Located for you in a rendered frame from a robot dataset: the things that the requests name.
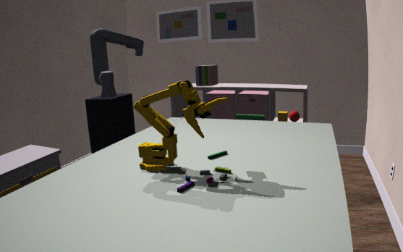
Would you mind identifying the purple rod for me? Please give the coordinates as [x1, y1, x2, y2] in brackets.
[177, 181, 195, 193]

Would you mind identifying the lime green rod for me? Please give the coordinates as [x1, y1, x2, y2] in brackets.
[215, 167, 231, 174]

